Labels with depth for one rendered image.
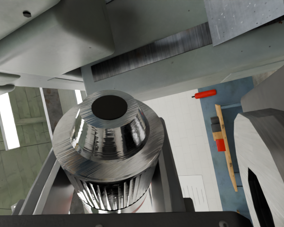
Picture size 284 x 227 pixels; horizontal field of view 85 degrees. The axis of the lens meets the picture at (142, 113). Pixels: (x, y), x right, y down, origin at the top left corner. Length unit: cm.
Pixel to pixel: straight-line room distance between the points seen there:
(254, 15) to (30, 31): 47
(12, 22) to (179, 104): 415
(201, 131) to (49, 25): 422
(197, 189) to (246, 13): 472
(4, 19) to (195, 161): 453
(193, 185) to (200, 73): 455
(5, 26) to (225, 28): 47
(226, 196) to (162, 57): 472
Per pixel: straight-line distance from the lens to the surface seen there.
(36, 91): 636
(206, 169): 470
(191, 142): 447
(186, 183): 493
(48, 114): 306
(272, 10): 47
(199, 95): 416
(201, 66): 49
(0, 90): 69
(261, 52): 51
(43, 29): 37
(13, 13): 35
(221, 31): 49
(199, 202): 516
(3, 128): 352
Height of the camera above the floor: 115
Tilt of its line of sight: 22 degrees up
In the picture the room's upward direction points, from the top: 102 degrees counter-clockwise
